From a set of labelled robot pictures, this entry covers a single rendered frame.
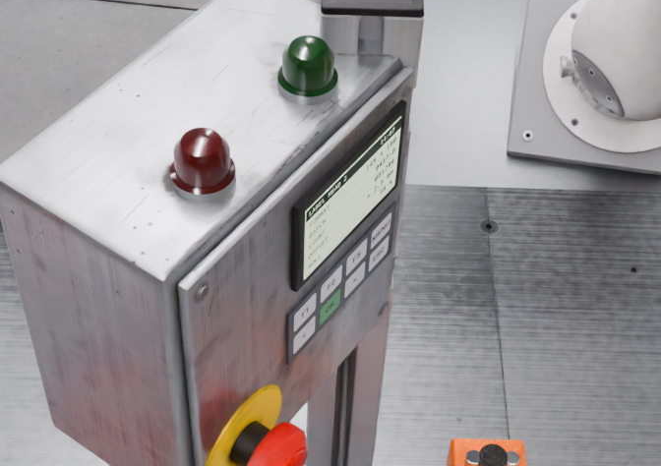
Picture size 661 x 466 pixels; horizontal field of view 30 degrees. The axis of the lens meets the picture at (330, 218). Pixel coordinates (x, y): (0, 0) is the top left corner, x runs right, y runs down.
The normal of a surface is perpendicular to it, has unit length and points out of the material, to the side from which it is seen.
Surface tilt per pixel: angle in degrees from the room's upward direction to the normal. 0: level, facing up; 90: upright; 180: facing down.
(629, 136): 41
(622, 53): 91
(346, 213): 90
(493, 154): 0
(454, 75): 0
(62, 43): 0
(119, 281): 90
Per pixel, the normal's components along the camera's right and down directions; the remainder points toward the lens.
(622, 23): -0.87, 0.31
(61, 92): 0.04, -0.66
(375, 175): 0.81, 0.46
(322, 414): -0.01, 0.75
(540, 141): -0.08, -0.02
